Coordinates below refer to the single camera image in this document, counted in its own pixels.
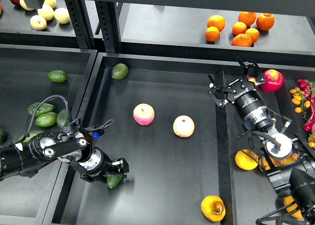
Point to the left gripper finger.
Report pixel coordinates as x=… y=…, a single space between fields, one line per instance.
x=120 y=165
x=115 y=175

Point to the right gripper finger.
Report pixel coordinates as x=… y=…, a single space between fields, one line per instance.
x=251 y=73
x=221 y=89

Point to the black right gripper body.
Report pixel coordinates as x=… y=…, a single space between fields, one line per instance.
x=247 y=102

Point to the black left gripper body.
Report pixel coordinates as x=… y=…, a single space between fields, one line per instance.
x=93 y=165

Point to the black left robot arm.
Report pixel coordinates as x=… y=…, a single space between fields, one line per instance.
x=73 y=145

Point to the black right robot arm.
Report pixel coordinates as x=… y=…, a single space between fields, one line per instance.
x=288 y=163

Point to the yellow pear bin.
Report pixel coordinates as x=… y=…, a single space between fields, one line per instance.
x=246 y=159
x=264 y=165

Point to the green avocado left bin middle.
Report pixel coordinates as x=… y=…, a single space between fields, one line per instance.
x=46 y=120

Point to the green avocado bin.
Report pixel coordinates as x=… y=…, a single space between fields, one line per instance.
x=32 y=133
x=44 y=108
x=46 y=120

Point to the green avocado left bin lower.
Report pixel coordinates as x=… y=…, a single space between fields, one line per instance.
x=32 y=133

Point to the green avocado left bin top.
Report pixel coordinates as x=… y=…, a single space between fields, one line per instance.
x=44 y=108

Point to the green avocado at tray corner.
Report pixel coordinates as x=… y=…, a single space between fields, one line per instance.
x=119 y=71

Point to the yellow pear in tray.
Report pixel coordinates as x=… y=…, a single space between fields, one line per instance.
x=213 y=208

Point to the green avocado upper left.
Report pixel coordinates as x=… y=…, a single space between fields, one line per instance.
x=57 y=76

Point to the dark avocado left edge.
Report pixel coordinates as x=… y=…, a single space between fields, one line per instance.
x=3 y=136

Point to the yellow pear bottom right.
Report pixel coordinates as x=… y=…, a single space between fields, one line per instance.
x=289 y=200

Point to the red apple right bin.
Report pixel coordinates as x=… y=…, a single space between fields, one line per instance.
x=273 y=80

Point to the orange front bottom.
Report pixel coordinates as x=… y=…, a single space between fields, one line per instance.
x=243 y=40

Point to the orange right middle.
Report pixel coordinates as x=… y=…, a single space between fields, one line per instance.
x=253 y=33

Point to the small orange middle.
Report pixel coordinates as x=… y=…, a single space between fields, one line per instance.
x=239 y=28

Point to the pale yellow pink apple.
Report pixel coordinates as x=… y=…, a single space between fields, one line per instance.
x=183 y=126

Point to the cherry tomato vine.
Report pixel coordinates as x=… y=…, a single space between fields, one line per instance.
x=303 y=95

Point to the orange lower left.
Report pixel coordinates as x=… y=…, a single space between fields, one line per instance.
x=212 y=34

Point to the orange top right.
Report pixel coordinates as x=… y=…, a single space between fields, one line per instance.
x=265 y=21

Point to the pink red apple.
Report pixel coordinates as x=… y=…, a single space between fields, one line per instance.
x=143 y=114

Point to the orange top middle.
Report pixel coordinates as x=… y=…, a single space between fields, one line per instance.
x=248 y=18

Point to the black centre tray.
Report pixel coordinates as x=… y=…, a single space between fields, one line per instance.
x=168 y=175

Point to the orange top left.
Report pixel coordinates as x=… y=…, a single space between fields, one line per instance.
x=217 y=21

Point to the red chili pepper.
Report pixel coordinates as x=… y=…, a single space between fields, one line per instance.
x=311 y=120

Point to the black shelf upright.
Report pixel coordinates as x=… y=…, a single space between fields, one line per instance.
x=96 y=24

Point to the pale yellow apple front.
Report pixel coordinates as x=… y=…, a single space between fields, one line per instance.
x=38 y=23

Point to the pale yellow apple middle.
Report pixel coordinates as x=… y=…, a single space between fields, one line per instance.
x=46 y=12

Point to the pale yellow apple back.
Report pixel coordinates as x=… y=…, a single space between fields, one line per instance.
x=51 y=3

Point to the pale yellow apple slice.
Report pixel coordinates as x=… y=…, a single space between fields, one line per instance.
x=24 y=6

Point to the dark avocado by tray wall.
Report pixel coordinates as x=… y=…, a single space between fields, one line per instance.
x=62 y=119

